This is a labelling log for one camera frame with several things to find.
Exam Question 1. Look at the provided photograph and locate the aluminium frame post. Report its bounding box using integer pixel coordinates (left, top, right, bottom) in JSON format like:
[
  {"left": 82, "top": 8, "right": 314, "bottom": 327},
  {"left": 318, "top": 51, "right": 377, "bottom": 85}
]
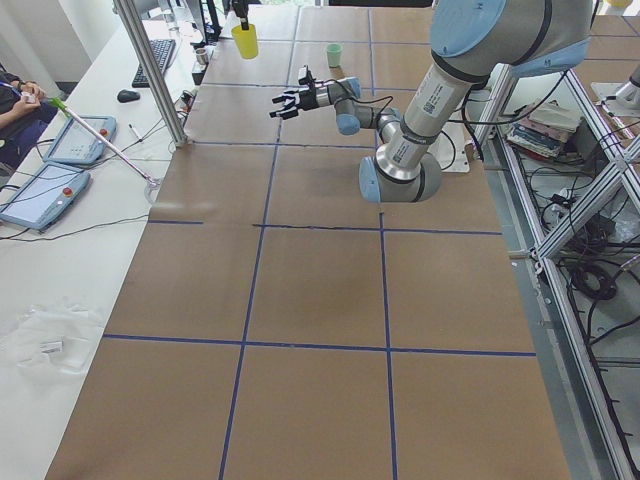
[{"left": 114, "top": 0, "right": 187, "bottom": 148}]

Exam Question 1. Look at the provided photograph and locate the green cup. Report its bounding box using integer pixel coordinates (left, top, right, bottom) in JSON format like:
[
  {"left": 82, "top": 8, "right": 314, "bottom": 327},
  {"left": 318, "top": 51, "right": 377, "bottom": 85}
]
[{"left": 326, "top": 43, "right": 343, "bottom": 68}]

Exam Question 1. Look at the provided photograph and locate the black marker pen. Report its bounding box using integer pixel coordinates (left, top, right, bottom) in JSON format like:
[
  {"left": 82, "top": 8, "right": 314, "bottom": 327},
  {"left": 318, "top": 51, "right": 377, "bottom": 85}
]
[{"left": 128, "top": 123, "right": 143, "bottom": 142}]

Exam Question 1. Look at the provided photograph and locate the black keyboard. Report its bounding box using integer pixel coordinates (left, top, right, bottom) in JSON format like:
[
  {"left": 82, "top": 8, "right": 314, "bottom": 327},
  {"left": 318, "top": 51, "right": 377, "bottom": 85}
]
[{"left": 131, "top": 39, "right": 176, "bottom": 88}]

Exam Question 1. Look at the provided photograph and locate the black computer mouse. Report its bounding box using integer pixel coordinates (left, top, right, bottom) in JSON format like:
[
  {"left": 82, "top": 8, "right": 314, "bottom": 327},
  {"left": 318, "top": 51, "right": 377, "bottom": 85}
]
[{"left": 117, "top": 89, "right": 141, "bottom": 103}]

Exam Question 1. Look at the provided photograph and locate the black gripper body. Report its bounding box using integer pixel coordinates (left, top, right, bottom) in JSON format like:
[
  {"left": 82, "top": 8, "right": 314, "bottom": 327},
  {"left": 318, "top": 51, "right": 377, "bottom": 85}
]
[{"left": 272, "top": 87, "right": 319, "bottom": 113}]

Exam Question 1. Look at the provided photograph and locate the far teach pendant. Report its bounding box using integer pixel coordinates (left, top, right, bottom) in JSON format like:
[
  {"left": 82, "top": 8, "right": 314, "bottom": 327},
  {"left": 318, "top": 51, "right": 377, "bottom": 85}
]
[{"left": 43, "top": 116, "right": 117, "bottom": 166}]

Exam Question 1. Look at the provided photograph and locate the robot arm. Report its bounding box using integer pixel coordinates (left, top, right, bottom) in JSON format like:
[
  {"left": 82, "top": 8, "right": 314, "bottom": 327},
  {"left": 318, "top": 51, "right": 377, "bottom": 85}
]
[{"left": 273, "top": 1, "right": 593, "bottom": 203}]

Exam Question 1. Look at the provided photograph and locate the stack of books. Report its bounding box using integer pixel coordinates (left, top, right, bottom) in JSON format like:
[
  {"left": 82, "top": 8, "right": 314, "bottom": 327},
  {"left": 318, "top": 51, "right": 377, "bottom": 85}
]
[{"left": 506, "top": 101, "right": 582, "bottom": 158}]

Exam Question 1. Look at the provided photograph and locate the teach pendant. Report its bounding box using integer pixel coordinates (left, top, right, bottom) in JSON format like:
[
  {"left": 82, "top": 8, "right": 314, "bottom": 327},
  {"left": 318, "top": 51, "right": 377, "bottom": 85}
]
[
  {"left": 1, "top": 162, "right": 91, "bottom": 231},
  {"left": 43, "top": 116, "right": 117, "bottom": 166}
]

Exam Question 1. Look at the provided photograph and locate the clear plastic bag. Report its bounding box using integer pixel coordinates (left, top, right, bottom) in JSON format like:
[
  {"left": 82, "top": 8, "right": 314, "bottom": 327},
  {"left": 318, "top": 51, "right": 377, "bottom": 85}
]
[{"left": 1, "top": 304, "right": 106, "bottom": 385}]

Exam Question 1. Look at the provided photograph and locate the seated man in black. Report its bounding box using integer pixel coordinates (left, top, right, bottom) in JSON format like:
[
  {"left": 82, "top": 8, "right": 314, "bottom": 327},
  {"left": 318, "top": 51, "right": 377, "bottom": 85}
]
[{"left": 1, "top": 67, "right": 57, "bottom": 170}]

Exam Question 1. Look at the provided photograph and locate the yellow cup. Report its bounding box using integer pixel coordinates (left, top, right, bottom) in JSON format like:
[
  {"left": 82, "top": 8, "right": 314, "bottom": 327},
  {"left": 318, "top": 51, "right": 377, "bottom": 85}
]
[{"left": 231, "top": 23, "right": 259, "bottom": 60}]

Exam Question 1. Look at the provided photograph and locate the reacher stick with green handle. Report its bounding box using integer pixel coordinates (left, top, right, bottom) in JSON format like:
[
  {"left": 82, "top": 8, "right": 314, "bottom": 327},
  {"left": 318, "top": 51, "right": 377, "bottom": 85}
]
[{"left": 50, "top": 97, "right": 162, "bottom": 204}]

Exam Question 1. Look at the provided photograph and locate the near teach pendant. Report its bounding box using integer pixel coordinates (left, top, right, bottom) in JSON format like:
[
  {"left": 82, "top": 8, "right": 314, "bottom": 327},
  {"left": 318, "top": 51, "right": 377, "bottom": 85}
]
[{"left": 1, "top": 162, "right": 91, "bottom": 231}]

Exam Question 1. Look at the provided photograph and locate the small metal cup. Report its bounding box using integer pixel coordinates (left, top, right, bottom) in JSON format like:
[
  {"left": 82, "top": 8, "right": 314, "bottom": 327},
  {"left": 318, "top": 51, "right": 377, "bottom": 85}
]
[{"left": 194, "top": 48, "right": 209, "bottom": 66}]

